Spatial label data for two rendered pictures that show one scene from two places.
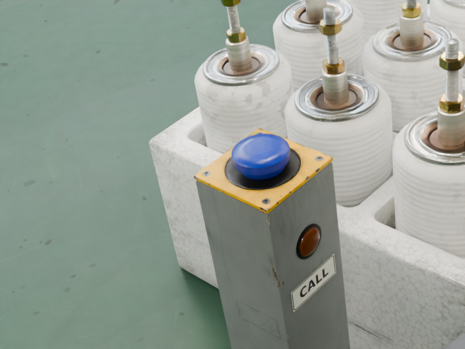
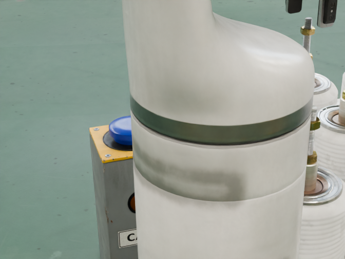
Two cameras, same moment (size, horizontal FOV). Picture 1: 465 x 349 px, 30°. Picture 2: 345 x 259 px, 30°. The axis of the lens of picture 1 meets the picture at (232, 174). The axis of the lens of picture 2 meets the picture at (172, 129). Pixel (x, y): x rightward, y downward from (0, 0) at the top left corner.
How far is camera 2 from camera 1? 29 cm
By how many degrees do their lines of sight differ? 22
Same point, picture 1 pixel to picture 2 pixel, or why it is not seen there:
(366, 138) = not seen: hidden behind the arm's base
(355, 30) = (321, 101)
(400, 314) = not seen: outside the picture
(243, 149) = (119, 121)
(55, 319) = (65, 223)
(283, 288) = (111, 225)
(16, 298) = (56, 202)
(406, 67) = (326, 133)
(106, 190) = not seen: hidden behind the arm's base
